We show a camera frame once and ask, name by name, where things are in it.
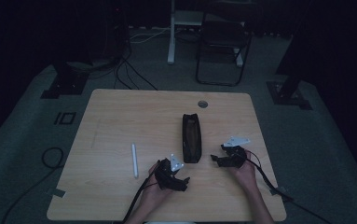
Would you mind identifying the hand-held gripper cable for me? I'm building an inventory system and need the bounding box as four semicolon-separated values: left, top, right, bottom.
244;150;333;224
121;161;162;224

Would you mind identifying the black looped floor cable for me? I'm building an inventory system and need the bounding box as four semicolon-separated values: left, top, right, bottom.
0;147;66;224

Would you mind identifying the person's right hand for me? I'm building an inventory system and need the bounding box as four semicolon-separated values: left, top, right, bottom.
228;156;258;191

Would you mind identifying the black floor cables bundle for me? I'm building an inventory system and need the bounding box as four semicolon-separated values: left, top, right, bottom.
86;52;159;91

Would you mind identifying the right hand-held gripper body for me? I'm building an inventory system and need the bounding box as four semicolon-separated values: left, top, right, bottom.
221;135;251;169

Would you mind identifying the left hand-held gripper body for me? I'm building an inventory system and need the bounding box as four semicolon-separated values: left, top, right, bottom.
154;153;185;191

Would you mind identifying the right hand-held gripper cable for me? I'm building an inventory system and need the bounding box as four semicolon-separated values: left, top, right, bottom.
244;150;333;224

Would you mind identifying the white metal desk frame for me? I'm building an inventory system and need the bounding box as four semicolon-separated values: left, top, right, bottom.
166;0;245;68

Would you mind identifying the white floor cable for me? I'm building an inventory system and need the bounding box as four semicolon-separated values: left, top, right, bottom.
129;26;172;45

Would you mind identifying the white pen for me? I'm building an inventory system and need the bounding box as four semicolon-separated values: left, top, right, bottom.
130;142;140;180

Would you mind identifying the grey tape piece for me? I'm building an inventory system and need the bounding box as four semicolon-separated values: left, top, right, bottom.
51;188;66;199
270;186;289;197

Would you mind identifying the left hand-held gripper cable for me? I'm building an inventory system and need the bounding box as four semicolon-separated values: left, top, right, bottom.
121;161;162;224

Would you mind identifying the black folding chair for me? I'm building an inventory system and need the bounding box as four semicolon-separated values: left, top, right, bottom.
195;12;254;88

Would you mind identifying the black stand base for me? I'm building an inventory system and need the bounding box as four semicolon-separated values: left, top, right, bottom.
266;73;313;111
40;60;90;100

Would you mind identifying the person's left hand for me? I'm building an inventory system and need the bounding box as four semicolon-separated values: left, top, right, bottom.
140;161;174;207

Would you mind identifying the dark computer tower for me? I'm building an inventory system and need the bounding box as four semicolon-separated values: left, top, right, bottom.
100;6;132;62

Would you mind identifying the black pencil case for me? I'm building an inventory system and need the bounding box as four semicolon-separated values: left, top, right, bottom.
181;113;203;164

